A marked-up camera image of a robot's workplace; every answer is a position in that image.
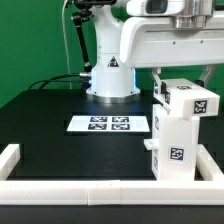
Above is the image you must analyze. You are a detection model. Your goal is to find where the white U-shaped fence frame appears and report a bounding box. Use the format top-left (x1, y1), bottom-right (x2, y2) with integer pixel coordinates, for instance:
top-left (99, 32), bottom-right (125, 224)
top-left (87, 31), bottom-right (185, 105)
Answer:
top-left (0, 144), bottom-right (224, 205)

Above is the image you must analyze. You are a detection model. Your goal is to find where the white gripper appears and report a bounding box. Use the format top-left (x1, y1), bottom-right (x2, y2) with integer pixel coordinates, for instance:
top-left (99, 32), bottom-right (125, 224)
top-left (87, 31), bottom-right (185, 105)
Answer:
top-left (120, 13), bottom-right (224, 94)

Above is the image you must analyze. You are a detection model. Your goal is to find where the white cabinet top block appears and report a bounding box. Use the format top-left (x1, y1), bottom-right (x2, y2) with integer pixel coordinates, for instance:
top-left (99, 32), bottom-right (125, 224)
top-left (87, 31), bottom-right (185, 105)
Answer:
top-left (154, 78), bottom-right (220, 118)

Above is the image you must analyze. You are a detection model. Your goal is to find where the white cable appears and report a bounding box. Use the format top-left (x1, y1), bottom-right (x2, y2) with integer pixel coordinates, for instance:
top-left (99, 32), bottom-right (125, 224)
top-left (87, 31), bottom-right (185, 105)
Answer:
top-left (61, 0), bottom-right (74, 90)

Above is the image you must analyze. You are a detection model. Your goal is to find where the black cable bundle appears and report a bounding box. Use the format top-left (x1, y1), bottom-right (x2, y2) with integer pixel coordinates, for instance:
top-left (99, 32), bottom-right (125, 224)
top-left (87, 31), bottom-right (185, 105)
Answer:
top-left (28, 73), bottom-right (92, 91)

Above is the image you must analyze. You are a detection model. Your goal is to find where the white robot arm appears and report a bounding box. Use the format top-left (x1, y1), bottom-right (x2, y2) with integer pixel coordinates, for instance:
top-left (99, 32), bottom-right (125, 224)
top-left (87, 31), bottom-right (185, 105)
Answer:
top-left (87, 0), bottom-right (224, 103)

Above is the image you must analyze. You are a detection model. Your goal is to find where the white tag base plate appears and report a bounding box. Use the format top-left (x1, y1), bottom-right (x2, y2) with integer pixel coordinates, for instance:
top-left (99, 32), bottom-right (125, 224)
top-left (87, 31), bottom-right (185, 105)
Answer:
top-left (67, 115), bottom-right (150, 132)

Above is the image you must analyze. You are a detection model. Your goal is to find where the white cabinet body box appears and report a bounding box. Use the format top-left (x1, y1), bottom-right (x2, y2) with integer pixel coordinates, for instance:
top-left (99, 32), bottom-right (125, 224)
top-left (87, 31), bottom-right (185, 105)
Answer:
top-left (143, 103), bottom-right (202, 182)

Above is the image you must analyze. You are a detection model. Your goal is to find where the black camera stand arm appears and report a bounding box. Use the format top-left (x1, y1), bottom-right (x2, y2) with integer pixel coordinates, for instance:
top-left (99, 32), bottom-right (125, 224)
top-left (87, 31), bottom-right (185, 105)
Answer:
top-left (66, 0), bottom-right (92, 72)

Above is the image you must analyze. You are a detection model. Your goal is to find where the white cabinet door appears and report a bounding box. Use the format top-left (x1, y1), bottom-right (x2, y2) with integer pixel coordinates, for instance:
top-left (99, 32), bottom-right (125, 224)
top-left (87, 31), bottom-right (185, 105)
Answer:
top-left (144, 104), bottom-right (166, 179)

